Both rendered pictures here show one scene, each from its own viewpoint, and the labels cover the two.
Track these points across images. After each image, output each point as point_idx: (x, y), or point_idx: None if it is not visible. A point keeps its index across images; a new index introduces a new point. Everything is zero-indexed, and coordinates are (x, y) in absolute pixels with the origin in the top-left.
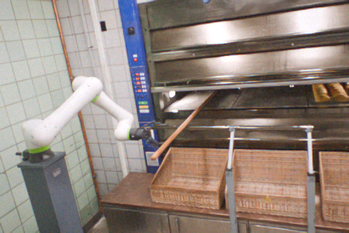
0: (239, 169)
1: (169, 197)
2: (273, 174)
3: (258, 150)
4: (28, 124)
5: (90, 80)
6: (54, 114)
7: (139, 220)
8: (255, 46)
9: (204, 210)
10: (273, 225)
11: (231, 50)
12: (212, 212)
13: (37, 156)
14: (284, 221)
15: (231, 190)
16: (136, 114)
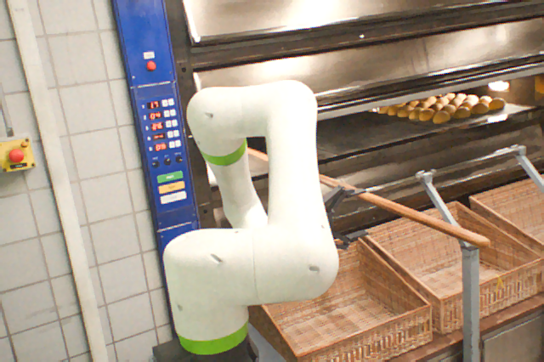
0: None
1: None
2: (424, 254)
3: (397, 220)
4: (236, 244)
5: (303, 87)
6: (307, 189)
7: None
8: (387, 30)
9: (412, 354)
10: (512, 324)
11: (349, 37)
12: (427, 350)
13: (243, 354)
14: (526, 309)
15: (477, 286)
16: (144, 213)
